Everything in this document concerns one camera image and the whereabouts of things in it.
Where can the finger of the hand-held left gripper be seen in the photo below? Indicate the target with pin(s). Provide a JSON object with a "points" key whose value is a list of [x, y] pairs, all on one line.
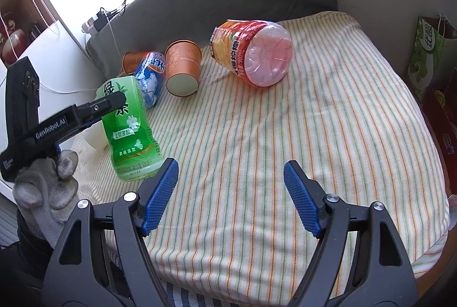
{"points": [[101, 106]]}

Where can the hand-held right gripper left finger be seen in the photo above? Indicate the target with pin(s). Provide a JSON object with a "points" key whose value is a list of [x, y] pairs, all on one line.
{"points": [[162, 192]]}

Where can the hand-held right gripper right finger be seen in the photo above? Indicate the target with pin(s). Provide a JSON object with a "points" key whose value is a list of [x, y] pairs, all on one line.
{"points": [[300, 192]]}

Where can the orange paper cup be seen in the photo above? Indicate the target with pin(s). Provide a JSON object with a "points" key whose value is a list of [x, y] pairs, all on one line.
{"points": [[182, 60], [130, 60]]}

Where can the person's left forearm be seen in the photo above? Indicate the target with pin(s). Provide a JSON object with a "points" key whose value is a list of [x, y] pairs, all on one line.
{"points": [[21, 267]]}

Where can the white cup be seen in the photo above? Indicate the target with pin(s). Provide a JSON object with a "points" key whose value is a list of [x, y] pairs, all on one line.
{"points": [[94, 139]]}

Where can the person's left hand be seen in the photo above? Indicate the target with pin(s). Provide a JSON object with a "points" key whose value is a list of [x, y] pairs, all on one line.
{"points": [[43, 196]]}

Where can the green tea bottle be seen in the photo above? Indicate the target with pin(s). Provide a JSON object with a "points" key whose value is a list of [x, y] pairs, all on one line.
{"points": [[128, 139]]}

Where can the blue label plastic bottle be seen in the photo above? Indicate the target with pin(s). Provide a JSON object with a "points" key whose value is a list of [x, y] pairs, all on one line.
{"points": [[151, 78]]}

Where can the striped blanket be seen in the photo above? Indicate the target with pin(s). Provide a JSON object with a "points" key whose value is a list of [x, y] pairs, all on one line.
{"points": [[250, 150]]}

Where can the black power strip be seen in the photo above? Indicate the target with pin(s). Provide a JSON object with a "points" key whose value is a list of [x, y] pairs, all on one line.
{"points": [[101, 20]]}

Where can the wooden cabinet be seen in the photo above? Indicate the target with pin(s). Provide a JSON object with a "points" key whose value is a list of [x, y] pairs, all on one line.
{"points": [[21, 7]]}

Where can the large orange juice bottle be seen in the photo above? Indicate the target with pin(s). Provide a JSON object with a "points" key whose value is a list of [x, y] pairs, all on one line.
{"points": [[250, 53]]}

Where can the red cardboard box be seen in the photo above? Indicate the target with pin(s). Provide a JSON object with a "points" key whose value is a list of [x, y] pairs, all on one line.
{"points": [[442, 128]]}

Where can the green paper bag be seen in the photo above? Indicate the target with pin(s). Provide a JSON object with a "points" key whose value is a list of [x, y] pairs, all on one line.
{"points": [[428, 53]]}

